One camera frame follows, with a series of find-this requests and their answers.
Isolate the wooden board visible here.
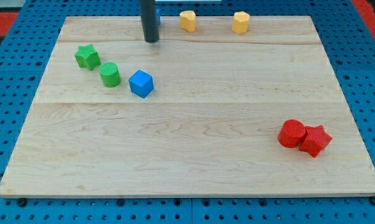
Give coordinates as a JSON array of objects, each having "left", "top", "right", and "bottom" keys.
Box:
[{"left": 0, "top": 16, "right": 375, "bottom": 198}]

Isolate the blue cube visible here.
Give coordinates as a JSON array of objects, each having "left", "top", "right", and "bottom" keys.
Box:
[{"left": 128, "top": 70, "right": 154, "bottom": 98}]

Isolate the green cylinder block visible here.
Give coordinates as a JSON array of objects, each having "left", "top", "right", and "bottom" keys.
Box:
[{"left": 99, "top": 62, "right": 121, "bottom": 88}]

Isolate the yellow heart block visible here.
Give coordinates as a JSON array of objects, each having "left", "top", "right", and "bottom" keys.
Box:
[{"left": 179, "top": 11, "right": 196, "bottom": 32}]

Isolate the yellow hexagon block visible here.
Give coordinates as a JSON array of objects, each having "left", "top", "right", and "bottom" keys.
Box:
[{"left": 232, "top": 11, "right": 250, "bottom": 34}]

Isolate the blue block behind rod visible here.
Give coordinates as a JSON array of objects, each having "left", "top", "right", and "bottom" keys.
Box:
[{"left": 156, "top": 9, "right": 161, "bottom": 26}]

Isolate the red cylinder block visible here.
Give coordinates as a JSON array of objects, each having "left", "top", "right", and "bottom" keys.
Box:
[{"left": 278, "top": 119, "right": 306, "bottom": 148}]

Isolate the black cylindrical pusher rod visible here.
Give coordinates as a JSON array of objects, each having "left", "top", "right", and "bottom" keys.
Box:
[{"left": 138, "top": 0, "right": 159, "bottom": 43}]

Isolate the green star block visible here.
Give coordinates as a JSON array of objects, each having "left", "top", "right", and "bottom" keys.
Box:
[{"left": 74, "top": 44, "right": 102, "bottom": 70}]

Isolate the red star block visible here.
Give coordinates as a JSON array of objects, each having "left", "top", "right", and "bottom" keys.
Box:
[{"left": 298, "top": 125, "right": 333, "bottom": 158}]

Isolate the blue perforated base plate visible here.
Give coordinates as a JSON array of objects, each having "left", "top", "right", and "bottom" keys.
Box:
[{"left": 0, "top": 0, "right": 375, "bottom": 223}]

